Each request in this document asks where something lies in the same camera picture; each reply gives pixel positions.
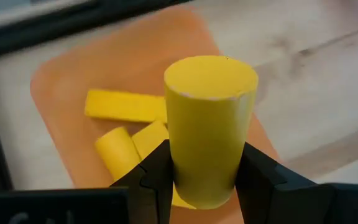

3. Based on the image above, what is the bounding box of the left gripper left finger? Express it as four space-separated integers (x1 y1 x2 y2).
109 139 175 224

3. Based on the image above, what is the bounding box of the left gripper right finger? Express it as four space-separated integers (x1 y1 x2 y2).
234 141 336 224

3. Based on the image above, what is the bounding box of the yellow arch block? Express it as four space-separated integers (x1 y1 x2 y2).
172 185 196 210

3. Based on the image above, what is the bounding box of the yellow square block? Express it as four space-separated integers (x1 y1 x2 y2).
131 120 170 161

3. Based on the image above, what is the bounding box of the short yellow cylinder block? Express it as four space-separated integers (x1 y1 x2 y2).
94 126 142 182

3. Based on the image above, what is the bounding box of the tall yellow cylinder block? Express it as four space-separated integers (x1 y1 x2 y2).
163 55 260 210

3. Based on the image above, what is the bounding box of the yellow plank block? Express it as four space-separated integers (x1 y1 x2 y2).
84 89 168 124

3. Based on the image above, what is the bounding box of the orange plastic bin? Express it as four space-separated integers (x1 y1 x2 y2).
29 5 282 224

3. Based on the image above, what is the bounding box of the black aluminium rail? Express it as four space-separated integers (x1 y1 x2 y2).
0 0 195 60

